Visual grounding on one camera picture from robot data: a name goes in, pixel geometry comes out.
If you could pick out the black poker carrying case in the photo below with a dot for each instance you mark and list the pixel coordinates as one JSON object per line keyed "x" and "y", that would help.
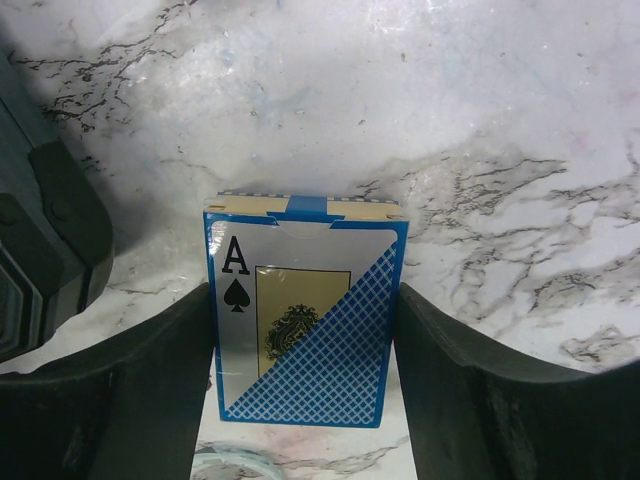
{"x": 57, "y": 239}

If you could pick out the blue playing card deck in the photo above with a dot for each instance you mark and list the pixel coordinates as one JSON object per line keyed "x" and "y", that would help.
{"x": 303, "y": 291}

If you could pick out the clear acrylic dealer button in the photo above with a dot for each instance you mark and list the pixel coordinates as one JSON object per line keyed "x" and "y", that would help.
{"x": 215, "y": 460}

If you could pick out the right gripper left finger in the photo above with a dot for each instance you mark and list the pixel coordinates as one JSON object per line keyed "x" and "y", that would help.
{"x": 128, "y": 407}

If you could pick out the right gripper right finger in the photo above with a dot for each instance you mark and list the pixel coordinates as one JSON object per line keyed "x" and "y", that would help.
{"x": 478, "y": 409}

